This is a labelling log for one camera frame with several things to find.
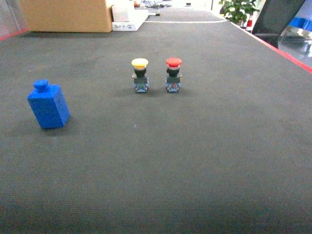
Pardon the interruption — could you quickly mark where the blue block part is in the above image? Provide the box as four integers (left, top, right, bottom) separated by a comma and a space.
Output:
27, 79, 70, 129

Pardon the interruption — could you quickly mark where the yellow mushroom push button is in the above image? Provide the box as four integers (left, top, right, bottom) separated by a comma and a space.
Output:
131, 58, 149, 93

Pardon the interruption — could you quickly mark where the red mushroom push button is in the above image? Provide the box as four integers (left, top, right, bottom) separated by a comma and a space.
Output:
166, 58, 182, 93

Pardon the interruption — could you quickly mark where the white flat box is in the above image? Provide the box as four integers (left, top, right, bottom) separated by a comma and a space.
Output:
112, 5, 149, 32

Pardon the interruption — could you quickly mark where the green potted plant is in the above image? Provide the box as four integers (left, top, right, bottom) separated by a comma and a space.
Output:
218, 0, 260, 25

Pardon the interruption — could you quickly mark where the brown cardboard box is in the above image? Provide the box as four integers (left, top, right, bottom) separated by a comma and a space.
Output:
19, 0, 113, 33

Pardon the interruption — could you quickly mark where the black office chair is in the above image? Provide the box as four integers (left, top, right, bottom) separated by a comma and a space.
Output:
252, 0, 305, 48

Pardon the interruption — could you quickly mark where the red conveyor side rail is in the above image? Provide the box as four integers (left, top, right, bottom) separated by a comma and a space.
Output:
231, 22, 312, 73

